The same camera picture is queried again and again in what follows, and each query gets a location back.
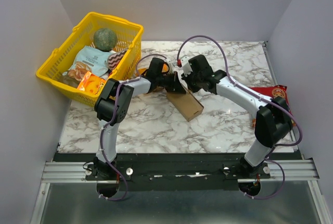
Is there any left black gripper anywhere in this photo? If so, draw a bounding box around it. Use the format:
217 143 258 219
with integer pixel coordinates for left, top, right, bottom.
156 71 186 94

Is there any brown cardboard express box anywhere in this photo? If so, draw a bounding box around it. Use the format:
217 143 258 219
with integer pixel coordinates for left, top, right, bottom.
166 86 204 122

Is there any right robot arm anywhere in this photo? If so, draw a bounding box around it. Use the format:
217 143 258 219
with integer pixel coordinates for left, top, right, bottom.
178 55 292 178

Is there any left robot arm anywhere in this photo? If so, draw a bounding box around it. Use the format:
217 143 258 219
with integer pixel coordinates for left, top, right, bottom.
94 54 186 180

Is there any orange mango candy bag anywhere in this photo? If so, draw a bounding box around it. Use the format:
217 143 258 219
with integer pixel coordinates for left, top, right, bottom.
138 61 170 93

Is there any striped wavy pouch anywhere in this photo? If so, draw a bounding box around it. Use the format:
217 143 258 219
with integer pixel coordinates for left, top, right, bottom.
107 49 128 71

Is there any red candy bag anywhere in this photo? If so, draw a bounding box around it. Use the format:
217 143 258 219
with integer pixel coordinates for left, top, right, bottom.
249 84 297 128

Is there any yellow plastic basket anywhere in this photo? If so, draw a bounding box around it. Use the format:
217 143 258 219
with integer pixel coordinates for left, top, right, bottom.
36 12 144 106

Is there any orange cheese snack pack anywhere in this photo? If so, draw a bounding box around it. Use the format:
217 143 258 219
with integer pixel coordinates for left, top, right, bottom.
77 71 106 95

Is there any green round melon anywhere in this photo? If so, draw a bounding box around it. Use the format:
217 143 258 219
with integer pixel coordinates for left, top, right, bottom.
93 28 118 52

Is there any light blue snack bag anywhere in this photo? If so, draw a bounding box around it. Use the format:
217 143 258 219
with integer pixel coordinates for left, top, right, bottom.
62 46 112 81

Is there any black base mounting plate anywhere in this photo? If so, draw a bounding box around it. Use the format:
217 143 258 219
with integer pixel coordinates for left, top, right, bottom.
54 152 303 198

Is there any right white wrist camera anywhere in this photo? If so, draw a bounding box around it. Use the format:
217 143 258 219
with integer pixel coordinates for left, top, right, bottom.
177 56 193 77

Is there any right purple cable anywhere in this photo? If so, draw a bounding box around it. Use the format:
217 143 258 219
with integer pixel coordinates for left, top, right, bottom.
176 35 304 200

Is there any purple cable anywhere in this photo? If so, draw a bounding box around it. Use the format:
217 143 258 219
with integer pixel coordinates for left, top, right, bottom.
97 53 170 202
176 35 304 200

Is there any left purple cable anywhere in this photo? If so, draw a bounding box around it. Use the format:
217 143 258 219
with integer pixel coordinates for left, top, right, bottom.
97 53 170 202

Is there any aluminium rail frame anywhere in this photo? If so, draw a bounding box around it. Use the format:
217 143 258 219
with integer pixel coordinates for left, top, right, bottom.
31 159 330 223

